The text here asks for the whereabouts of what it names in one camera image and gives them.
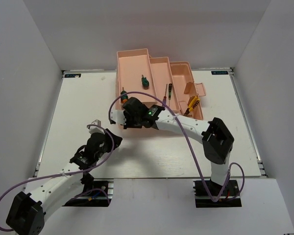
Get green stubby screwdriver orange cap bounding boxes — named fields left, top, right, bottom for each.
left=120, top=87, right=128, bottom=104

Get pink plastic toolbox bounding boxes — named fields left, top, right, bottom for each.
left=115, top=48, right=206, bottom=115

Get black green precision screwdriver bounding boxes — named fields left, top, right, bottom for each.
left=168, top=83, right=172, bottom=106

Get large yellow needle-nose pliers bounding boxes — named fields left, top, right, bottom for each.
left=183, top=96, right=200, bottom=116

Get blue handled thin screwdriver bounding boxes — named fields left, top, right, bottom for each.
left=162, top=84, right=168, bottom=105

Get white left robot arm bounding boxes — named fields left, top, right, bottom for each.
left=6, top=129, right=123, bottom=235

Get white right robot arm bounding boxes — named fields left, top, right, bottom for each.
left=123, top=97, right=234, bottom=195

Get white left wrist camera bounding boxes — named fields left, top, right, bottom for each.
left=86, top=119, right=104, bottom=135

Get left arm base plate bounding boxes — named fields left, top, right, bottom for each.
left=64, top=179, right=114, bottom=208

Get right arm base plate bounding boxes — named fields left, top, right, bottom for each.
left=192, top=179, right=243, bottom=209

